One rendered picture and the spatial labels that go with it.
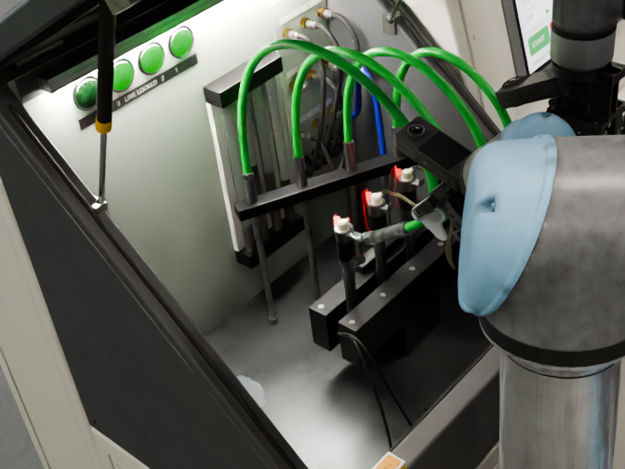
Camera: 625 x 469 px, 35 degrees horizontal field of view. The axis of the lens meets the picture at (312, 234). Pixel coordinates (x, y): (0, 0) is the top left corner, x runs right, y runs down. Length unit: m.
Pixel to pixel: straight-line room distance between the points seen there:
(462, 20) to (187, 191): 0.54
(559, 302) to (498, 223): 0.07
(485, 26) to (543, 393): 1.10
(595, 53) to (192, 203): 0.74
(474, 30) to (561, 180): 1.10
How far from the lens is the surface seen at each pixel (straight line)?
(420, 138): 1.22
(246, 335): 1.78
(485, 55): 1.73
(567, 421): 0.72
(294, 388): 1.67
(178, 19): 1.48
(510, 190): 0.62
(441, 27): 1.67
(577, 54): 1.21
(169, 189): 1.60
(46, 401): 1.87
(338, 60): 1.31
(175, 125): 1.57
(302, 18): 1.71
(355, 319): 1.55
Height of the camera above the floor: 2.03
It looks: 37 degrees down
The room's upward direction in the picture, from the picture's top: 8 degrees counter-clockwise
